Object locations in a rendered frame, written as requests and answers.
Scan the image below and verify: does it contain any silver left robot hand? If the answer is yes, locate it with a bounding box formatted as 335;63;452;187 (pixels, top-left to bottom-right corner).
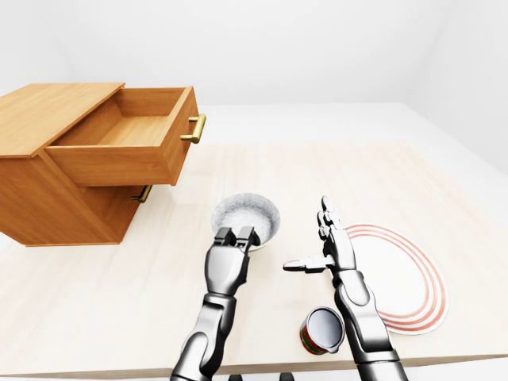
204;225;260;298

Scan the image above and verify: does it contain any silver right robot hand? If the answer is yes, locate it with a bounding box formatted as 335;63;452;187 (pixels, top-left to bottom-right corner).
282;194;359;276

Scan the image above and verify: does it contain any speckled grey bowl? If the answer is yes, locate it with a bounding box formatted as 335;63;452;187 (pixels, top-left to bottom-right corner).
210;192;282;252

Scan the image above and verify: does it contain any wooden cabinet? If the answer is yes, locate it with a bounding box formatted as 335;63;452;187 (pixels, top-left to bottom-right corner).
0;82;199;248

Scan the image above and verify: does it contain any white plate with red rings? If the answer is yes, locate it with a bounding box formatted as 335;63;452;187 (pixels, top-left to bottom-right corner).
343;223;450;336

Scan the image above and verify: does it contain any red and green tin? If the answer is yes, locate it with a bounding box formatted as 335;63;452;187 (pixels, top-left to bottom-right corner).
298;306;346;356

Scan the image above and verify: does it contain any closed wooden drawer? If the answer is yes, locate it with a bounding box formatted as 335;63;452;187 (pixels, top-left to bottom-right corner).
81;184;154;241

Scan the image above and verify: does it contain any open wooden drawer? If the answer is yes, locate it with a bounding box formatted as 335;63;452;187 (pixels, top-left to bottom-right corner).
44;86;200;188

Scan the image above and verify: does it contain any short brass drawer handle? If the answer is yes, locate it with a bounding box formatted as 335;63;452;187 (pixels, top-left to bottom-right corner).
129;184;154;204

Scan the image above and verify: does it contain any long brass drawer handle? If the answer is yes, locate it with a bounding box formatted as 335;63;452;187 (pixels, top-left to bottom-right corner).
179;114;207;144

